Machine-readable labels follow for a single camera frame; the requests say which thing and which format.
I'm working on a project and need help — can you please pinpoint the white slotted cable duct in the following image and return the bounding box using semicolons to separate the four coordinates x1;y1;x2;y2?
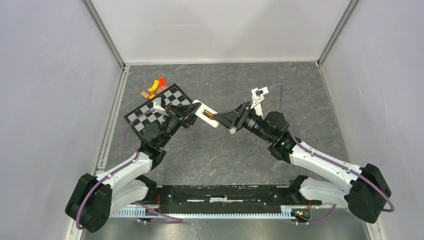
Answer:
109;205;310;220

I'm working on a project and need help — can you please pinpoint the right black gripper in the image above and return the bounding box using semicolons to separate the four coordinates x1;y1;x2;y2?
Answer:
212;101;273;143

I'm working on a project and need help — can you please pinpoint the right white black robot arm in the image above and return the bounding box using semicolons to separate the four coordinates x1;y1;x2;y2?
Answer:
203;102;395;224

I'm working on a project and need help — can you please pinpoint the brown toy block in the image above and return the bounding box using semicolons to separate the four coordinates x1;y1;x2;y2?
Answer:
140;91;150;99

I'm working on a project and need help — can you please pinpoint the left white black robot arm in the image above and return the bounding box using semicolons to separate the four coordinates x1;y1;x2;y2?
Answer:
65;99;202;233

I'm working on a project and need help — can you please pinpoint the checkerboard calibration plate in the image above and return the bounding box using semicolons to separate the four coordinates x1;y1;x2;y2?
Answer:
123;83;195;137

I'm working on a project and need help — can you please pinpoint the white remote control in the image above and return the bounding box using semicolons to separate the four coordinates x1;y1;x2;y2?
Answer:
192;99;220;128
254;100;264;118

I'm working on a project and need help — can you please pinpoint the red toy block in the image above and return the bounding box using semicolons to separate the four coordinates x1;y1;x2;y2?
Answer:
158;77;167;87

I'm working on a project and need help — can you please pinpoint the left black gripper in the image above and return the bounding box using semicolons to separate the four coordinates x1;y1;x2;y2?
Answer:
158;102;204;148

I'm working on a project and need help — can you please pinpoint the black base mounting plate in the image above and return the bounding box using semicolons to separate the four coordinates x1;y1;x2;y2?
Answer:
141;184;322;214

